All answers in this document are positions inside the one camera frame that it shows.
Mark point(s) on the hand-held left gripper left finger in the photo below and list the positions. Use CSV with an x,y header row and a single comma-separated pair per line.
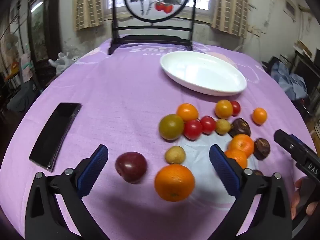
x,y
93,172

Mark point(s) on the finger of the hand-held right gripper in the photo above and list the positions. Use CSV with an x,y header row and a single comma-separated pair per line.
x,y
286,142
297,140

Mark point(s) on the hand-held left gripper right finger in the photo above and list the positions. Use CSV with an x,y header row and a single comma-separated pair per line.
x,y
222,170

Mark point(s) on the dark brown water chestnut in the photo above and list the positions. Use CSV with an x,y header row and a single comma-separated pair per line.
x,y
258,173
241,127
262,149

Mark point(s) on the large orange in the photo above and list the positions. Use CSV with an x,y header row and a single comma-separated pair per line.
x,y
174,183

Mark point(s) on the olive green tomato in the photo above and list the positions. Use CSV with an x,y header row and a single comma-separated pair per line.
x,y
171,127

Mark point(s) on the white oval plate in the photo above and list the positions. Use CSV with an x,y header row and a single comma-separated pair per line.
x,y
200,72

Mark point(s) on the person's right hand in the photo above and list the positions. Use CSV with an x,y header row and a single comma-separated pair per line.
x,y
296,202

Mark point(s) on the red cherry tomato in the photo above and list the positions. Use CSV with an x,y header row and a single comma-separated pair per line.
x,y
192,129
236,108
208,124

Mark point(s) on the black rectangular tray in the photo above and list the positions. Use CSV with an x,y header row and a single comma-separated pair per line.
x,y
57,135

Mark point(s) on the blue cloth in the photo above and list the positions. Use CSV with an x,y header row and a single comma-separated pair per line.
x,y
290,80

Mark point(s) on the yellow orange tomato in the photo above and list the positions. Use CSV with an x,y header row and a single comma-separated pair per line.
x,y
223,109

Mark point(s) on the small orange tomato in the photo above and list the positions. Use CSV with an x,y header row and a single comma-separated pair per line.
x,y
187,112

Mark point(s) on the dark cloth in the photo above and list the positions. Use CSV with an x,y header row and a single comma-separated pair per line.
x,y
271,63

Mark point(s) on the purple tablecloth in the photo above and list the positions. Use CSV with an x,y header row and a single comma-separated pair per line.
x,y
125,92

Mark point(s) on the crumpled white plastic bag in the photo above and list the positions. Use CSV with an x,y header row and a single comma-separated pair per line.
x,y
61,61

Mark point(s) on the checked beige curtain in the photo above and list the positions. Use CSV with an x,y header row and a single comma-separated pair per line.
x,y
230,10
87,5

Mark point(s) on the standing fan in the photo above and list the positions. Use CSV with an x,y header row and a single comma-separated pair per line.
x,y
11,46

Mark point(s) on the dark wooden cabinet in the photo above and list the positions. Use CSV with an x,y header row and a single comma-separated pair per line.
x,y
37,30

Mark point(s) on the round painted table screen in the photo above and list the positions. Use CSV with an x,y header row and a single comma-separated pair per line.
x,y
150,2

